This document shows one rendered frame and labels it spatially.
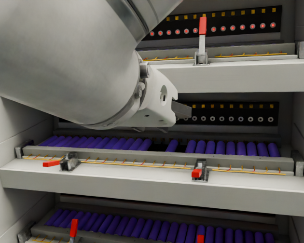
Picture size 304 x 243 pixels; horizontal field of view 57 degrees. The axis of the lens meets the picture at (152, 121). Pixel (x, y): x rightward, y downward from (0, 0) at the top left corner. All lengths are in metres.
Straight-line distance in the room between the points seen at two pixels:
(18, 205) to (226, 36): 0.62
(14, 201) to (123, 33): 0.62
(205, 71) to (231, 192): 0.21
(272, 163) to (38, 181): 0.46
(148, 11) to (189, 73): 0.33
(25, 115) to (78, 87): 0.58
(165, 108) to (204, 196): 0.26
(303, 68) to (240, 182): 0.21
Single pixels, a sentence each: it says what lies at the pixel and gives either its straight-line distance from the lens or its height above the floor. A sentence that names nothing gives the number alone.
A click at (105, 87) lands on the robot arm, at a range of 0.19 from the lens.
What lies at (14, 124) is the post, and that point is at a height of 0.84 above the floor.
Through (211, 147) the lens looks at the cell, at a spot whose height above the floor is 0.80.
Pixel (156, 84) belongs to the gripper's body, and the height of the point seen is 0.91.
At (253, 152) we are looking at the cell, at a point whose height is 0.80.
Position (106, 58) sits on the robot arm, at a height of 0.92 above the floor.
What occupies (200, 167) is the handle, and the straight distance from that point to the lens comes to 0.51.
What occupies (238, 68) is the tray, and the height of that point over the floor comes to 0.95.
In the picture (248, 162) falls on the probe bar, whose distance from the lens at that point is 0.54.
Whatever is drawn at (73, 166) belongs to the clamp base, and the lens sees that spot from 0.60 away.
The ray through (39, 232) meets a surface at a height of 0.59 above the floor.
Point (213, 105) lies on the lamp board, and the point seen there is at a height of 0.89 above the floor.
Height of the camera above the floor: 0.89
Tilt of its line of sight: 3 degrees down
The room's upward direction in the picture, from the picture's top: straight up
